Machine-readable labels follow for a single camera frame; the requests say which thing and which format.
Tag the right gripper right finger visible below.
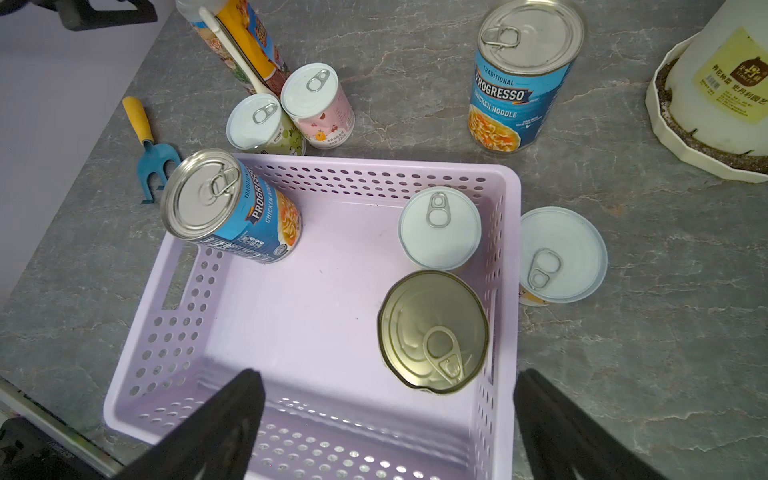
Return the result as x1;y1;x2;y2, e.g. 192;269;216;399
513;369;663;479

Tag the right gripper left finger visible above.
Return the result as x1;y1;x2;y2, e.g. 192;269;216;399
115;369;266;479

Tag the lilac plastic basket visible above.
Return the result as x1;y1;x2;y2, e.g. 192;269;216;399
103;154;522;479

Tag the dark navy can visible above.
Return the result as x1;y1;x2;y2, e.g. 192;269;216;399
377;270;491;395

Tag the yellow label small can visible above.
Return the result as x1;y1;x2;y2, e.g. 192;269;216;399
398;186;482;271

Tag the blue soup can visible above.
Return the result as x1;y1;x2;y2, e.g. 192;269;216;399
468;0;587;154
161;148;302;264

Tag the tall colourful can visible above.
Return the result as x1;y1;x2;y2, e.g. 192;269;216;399
175;0;291;97

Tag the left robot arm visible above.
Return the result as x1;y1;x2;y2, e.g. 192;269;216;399
1;0;158;31

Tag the orange label small can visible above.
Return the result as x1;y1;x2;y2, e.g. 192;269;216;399
519;206;608;307

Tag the teal toy garden fork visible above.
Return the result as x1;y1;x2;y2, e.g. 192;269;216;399
122;97;181;204

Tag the green label small can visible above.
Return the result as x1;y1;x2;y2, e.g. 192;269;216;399
226;93;307;156

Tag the pink label small can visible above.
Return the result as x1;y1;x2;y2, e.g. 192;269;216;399
280;63;355;150

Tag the potted green plant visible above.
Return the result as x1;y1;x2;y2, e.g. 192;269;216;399
645;1;767;184

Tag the aluminium frame rail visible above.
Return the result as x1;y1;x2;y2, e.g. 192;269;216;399
1;379;124;479

